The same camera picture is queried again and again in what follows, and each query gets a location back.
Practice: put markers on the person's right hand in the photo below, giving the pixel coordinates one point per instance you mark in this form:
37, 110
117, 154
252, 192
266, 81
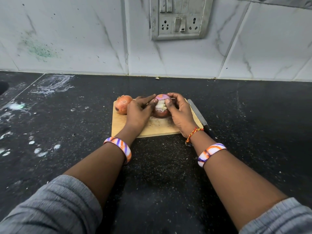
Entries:
181, 115

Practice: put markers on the person's left hand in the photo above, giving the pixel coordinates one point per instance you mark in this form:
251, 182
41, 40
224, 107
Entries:
137, 114

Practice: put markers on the person's right thumb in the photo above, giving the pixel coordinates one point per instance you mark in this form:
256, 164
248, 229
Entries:
169, 104

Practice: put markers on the person's left thumb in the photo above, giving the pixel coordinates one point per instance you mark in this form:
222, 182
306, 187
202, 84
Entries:
152, 105

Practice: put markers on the partly peeled red onion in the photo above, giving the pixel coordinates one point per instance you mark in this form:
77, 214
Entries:
161, 107

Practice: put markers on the person's right forearm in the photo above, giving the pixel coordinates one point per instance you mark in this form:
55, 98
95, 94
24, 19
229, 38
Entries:
234, 177

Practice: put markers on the person's left forearm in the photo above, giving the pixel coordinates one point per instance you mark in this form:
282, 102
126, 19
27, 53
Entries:
102, 163

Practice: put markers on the wooden cutting board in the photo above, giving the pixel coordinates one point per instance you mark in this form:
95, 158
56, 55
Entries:
156, 125

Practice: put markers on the whole unpeeled onion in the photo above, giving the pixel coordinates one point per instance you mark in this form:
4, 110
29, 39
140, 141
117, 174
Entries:
122, 104

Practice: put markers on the striped orange purple bangle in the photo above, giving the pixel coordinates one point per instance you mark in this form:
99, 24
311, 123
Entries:
120, 146
210, 153

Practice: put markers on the grey left sleeve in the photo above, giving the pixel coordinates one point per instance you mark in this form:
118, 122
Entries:
52, 207

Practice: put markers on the grey sleeve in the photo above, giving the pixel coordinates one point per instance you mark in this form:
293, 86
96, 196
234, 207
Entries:
52, 207
277, 218

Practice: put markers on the grey right sleeve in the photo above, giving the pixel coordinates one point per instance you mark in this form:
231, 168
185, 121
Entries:
277, 218

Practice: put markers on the wall switch socket panel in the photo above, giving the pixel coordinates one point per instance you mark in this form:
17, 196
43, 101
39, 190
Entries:
180, 18

